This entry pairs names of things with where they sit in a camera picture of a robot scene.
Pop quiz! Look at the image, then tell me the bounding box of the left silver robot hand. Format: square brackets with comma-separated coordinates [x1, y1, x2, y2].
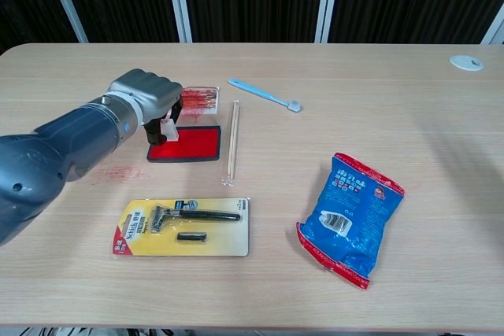
[106, 68, 185, 146]

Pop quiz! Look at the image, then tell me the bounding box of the white and red stamp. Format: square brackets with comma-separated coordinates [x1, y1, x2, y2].
[160, 115, 180, 143]

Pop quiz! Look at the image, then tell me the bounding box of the red ink pad with clear lid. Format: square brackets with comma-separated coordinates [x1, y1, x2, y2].
[146, 84, 221, 164]

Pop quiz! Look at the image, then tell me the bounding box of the wooden chopstick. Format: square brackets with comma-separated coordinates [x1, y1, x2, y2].
[230, 102, 241, 180]
[226, 100, 239, 179]

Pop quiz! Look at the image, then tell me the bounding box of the light blue toothbrush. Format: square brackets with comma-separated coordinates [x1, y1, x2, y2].
[228, 78, 304, 114]

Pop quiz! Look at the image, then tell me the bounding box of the yellow razor blister pack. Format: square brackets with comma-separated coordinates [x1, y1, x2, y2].
[109, 197, 252, 260]

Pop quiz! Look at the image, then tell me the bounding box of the blue snack bag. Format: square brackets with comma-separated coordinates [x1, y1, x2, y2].
[295, 152, 406, 292]

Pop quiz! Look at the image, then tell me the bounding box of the white partition frame post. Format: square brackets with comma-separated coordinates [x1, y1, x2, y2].
[41, 0, 90, 44]
[313, 0, 343, 44]
[164, 0, 194, 43]
[480, 9, 504, 45]

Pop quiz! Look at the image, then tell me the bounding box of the white table cable grommet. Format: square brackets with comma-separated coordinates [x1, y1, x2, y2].
[450, 54, 484, 72]

